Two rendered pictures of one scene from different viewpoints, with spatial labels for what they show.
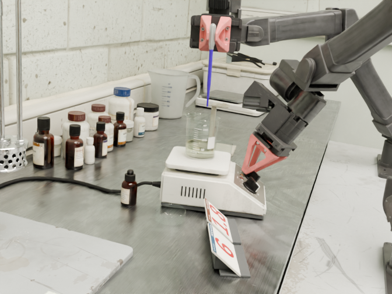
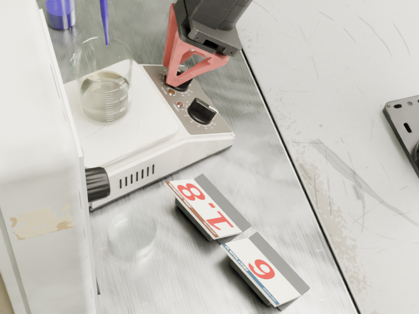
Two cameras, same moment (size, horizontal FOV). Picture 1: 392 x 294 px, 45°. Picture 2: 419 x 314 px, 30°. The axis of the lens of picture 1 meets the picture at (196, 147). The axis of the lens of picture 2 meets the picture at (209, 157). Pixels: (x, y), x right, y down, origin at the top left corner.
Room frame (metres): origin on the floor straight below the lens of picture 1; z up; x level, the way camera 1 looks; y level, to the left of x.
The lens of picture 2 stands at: (0.42, 0.25, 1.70)
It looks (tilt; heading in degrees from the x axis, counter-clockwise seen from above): 56 degrees down; 318
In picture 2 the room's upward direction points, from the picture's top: 8 degrees clockwise
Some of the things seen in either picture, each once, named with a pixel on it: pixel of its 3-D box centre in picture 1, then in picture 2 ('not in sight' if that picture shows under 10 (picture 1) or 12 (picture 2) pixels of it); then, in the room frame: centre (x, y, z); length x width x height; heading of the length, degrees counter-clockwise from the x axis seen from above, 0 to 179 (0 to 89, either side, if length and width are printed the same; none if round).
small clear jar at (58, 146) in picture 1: (53, 146); not in sight; (1.07, 0.33, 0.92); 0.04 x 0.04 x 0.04
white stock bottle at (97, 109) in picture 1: (97, 123); not in sight; (1.20, 0.26, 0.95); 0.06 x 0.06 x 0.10
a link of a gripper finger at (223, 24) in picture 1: (210, 34); not in sight; (0.94, -0.01, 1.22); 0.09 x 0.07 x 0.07; 175
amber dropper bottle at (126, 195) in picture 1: (129, 186); not in sight; (0.83, 0.12, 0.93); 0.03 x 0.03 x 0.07
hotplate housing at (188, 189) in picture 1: (210, 182); (131, 126); (0.88, -0.04, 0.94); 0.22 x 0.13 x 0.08; 85
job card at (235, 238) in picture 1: (221, 220); (207, 204); (0.75, -0.06, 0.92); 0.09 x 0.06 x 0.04; 4
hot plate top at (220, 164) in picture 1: (199, 159); (111, 112); (0.89, -0.01, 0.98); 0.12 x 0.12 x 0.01; 85
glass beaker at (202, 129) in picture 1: (199, 137); (101, 84); (0.90, -0.01, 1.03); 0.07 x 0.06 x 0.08; 84
